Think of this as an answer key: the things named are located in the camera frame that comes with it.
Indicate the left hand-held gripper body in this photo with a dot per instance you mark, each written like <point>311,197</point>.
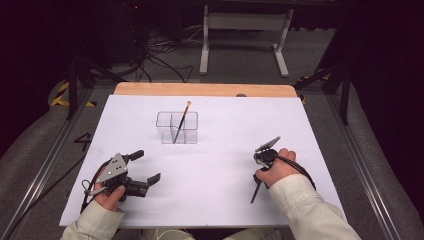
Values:
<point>115,176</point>

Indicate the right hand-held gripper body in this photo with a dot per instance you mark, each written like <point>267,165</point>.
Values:
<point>266,155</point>

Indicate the clear plastic organizer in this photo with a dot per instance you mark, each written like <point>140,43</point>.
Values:
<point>177,128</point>

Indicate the black makeup brush gold ferrule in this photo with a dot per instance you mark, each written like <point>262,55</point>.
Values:
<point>181,124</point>

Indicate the person's right hand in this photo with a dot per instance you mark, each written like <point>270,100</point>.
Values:
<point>281,168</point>

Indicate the person's left hand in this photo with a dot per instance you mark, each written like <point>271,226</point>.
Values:
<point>110,200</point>

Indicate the white paper sheet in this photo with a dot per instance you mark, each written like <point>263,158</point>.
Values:
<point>216,166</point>

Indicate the black tripod stand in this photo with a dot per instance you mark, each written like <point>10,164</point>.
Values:
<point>72,86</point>
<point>345,96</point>

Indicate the yellow black hazard tape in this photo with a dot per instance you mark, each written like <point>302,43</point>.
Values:
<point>60,98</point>

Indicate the white metal stand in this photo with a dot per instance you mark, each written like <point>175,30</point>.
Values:
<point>246,21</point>

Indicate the aluminium floor rail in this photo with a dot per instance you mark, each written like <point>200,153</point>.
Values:
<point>46,166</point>
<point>363,160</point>

